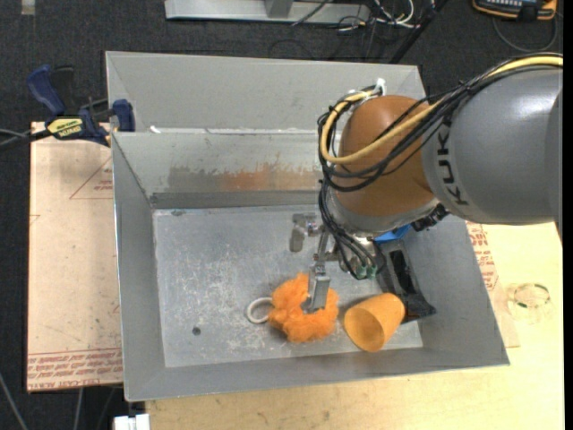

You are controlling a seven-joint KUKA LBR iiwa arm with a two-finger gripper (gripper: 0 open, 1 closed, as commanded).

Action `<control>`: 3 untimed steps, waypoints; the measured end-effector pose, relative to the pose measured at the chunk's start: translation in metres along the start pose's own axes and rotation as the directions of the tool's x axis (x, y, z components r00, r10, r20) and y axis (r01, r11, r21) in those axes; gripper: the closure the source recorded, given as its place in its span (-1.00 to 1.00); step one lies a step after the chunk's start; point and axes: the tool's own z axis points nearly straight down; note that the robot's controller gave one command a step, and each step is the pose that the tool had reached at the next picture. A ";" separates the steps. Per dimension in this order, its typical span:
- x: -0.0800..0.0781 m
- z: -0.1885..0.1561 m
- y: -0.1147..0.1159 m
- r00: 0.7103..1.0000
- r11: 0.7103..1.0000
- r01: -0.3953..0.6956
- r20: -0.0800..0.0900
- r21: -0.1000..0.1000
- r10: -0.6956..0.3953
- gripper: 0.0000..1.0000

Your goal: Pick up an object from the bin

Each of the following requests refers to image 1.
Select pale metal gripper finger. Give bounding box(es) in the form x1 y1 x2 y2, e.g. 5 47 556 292
289 212 321 254
301 262 333 314

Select orange mesh bath sponge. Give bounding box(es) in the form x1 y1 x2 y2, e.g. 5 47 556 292
247 271 340 344

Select orange plastic cup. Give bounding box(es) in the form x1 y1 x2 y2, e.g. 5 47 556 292
343 291 406 354

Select grey metal bin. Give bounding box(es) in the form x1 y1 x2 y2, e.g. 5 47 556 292
105 50 510 402

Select clear glass cup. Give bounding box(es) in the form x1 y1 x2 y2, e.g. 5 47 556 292
507 281 554 324

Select brown cardboard board, red print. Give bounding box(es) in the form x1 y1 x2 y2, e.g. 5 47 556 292
26 121 521 394

